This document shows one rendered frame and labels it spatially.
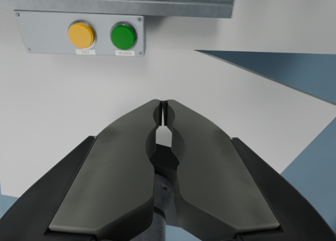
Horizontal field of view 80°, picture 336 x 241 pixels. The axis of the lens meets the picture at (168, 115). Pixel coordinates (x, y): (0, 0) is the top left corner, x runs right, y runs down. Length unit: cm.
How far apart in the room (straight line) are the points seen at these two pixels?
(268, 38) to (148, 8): 29
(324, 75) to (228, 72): 137
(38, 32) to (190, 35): 29
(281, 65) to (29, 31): 148
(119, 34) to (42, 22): 13
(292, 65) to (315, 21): 111
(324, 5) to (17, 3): 58
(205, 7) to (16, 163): 70
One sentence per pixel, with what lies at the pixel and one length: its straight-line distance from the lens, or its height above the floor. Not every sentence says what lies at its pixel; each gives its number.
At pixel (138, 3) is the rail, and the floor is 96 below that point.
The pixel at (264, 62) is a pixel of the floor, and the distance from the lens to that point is 157.
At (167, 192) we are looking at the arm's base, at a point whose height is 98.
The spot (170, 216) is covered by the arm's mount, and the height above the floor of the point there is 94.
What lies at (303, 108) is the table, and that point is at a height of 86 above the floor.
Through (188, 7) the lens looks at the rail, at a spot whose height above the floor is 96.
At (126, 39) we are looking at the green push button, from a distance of 37.
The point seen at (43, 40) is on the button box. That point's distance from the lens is 43.
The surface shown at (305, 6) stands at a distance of 56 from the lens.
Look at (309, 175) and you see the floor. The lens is 255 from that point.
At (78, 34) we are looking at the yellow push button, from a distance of 39.
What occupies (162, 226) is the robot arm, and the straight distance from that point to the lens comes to 55.
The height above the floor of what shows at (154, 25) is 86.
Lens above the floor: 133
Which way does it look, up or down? 57 degrees down
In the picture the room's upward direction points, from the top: 176 degrees clockwise
